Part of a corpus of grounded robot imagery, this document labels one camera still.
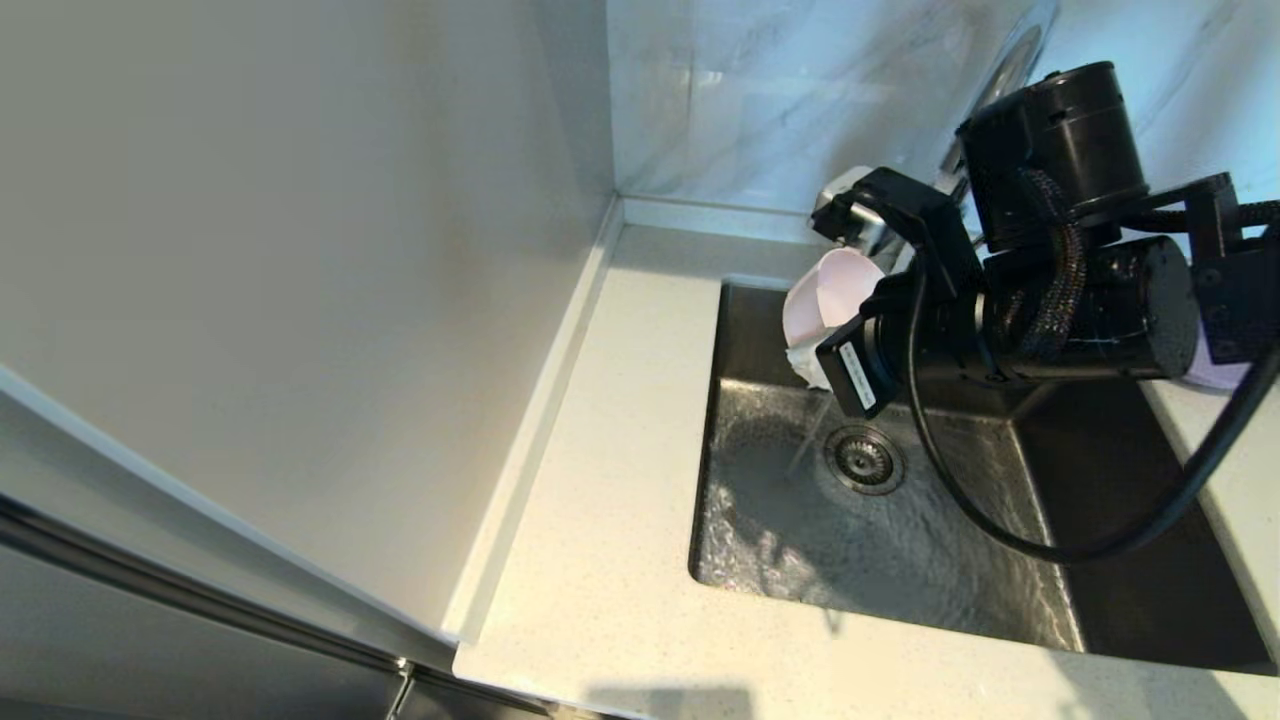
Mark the metal door trim rail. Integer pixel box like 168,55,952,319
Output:
0,490,413,676

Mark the grey upper cabinet door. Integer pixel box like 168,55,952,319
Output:
0,365,459,673

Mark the chrome gooseneck faucet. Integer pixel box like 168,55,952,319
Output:
870,0,1061,273

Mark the grey lower cabinet door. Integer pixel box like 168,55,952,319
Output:
0,535,406,720

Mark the round metal drain strainer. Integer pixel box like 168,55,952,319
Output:
825,425,907,497

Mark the white tall cabinet side panel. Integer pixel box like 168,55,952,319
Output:
0,0,616,641

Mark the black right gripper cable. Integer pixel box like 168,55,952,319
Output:
905,265,1280,566

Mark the stainless steel sink basin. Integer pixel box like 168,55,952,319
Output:
687,278,1276,673

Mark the grey cabinet door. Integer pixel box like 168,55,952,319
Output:
0,365,459,673
0,535,406,720

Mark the pink plastic cup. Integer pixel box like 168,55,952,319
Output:
783,247,888,389

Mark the purple plastic plate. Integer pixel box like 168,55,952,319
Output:
1183,340,1253,391

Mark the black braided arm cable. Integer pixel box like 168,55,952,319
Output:
1005,168,1091,363

